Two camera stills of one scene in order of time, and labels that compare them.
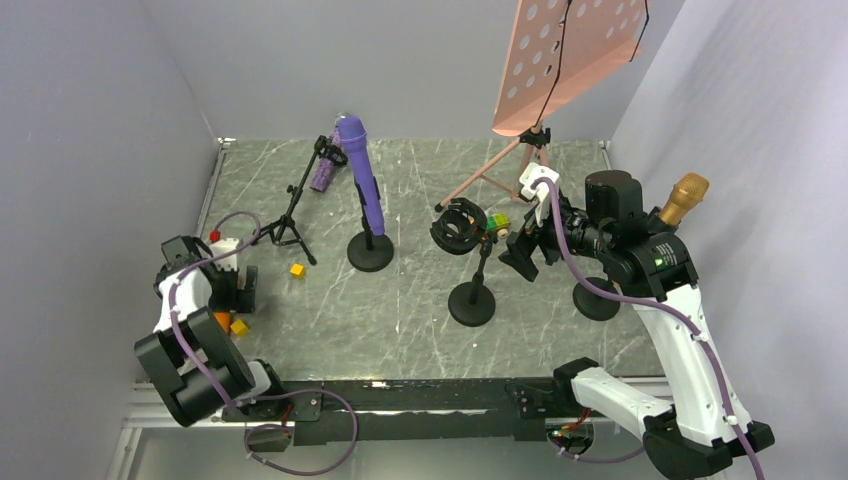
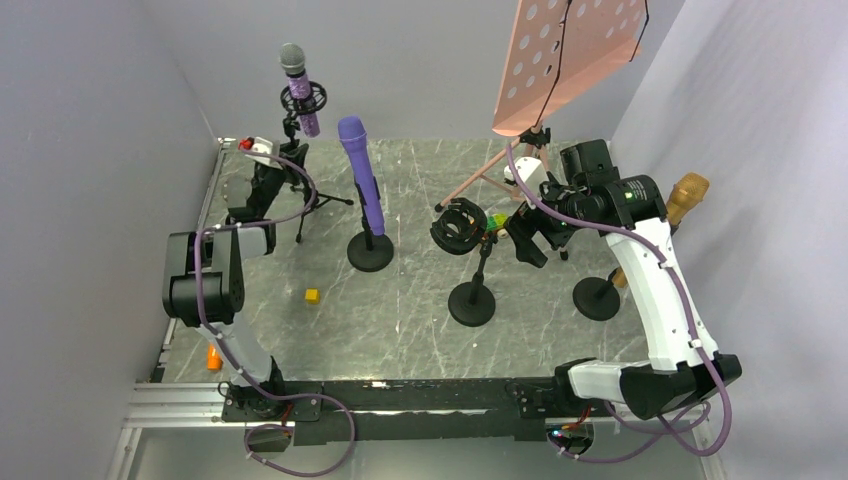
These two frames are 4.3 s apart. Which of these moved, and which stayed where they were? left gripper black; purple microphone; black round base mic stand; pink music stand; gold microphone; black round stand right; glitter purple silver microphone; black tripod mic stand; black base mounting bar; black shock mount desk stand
Moved: glitter purple silver microphone; black tripod mic stand; left gripper black
Stayed: black shock mount desk stand; black round base mic stand; black round stand right; pink music stand; black base mounting bar; gold microphone; purple microphone
